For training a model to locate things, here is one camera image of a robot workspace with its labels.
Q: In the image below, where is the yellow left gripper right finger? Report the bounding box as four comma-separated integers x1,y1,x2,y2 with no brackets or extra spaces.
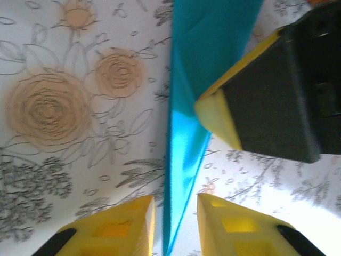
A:
197,193,327,256

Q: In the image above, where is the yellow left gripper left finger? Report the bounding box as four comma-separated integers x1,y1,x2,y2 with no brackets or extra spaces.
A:
31,195,156,256

